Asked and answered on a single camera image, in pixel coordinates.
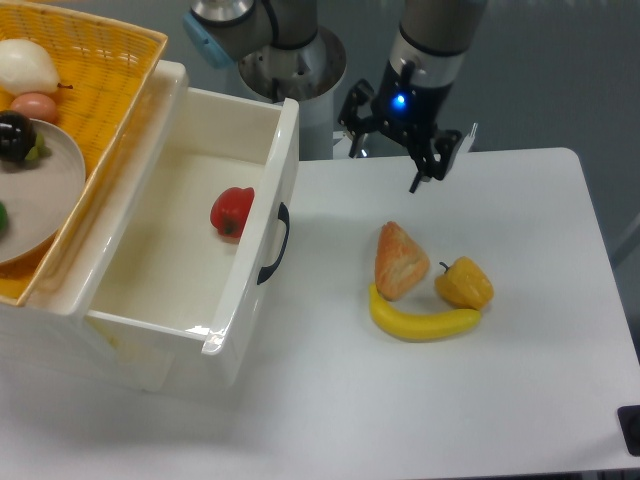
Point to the orange bread piece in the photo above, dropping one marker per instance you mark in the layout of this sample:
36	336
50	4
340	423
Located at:
400	263

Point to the grey round plate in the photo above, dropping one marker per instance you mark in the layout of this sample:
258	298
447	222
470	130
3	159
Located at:
41	196

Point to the white drawer cabinet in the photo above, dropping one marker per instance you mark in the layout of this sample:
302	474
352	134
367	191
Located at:
55	328

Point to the yellow banana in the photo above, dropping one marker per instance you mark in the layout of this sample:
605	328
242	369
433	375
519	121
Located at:
419	327

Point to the dark purple mangosteen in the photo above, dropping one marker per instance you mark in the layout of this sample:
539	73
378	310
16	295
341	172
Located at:
20	142

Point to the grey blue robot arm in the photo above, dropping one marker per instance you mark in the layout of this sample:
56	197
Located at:
421	43

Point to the red bell pepper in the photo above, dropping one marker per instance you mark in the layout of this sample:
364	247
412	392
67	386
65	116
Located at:
230	211

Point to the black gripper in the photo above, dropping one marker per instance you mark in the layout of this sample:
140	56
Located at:
407	114

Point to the white table bracket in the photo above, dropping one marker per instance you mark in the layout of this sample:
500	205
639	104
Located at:
342	143

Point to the white drawer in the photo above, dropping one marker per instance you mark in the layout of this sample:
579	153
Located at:
174	283

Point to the white pear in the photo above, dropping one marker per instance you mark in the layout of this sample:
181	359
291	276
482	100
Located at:
26	67

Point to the yellow bell pepper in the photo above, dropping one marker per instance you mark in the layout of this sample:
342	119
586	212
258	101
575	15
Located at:
464	284

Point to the yellow wicker basket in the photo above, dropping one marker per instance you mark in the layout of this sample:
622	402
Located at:
107	64

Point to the black corner object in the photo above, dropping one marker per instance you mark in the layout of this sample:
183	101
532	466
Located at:
629	419

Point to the pink peach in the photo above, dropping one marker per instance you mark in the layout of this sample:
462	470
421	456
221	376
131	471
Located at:
36	106

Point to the green fruit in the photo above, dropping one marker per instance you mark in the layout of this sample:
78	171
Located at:
4	219

